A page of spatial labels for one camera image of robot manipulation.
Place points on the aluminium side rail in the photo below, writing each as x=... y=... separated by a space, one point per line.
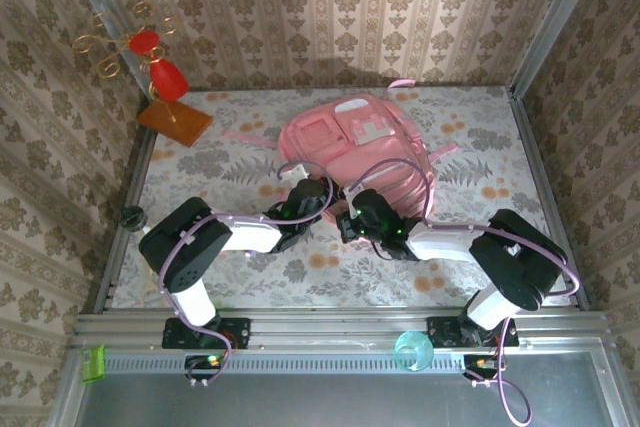
x=141 y=159
x=525 y=122

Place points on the red oval ornament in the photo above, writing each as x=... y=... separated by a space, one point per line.
x=145 y=42

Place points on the small black electronics board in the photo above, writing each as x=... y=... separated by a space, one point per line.
x=482 y=362
x=207 y=361

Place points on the floral printed table sheet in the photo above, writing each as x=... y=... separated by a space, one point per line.
x=350 y=292

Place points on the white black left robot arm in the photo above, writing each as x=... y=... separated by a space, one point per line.
x=250 y=237

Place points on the grey metal shelf plate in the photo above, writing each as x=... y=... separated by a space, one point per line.
x=325 y=402

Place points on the red cone ornament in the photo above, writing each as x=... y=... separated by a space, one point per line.
x=169 y=79

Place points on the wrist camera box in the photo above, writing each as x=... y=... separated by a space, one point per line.
x=305 y=189
x=372 y=204

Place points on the pink student backpack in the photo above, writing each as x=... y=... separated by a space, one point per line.
x=370 y=157

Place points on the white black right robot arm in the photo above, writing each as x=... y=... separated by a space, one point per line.
x=440 y=242

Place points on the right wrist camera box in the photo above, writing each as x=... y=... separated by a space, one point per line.
x=372 y=204

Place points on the aluminium front rail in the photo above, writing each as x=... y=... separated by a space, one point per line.
x=325 y=329

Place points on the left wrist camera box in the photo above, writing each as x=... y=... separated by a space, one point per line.
x=305 y=189

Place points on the teal plastic cup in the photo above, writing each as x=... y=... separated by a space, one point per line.
x=414 y=351

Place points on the small bottle black cap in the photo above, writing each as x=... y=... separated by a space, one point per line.
x=134 y=218

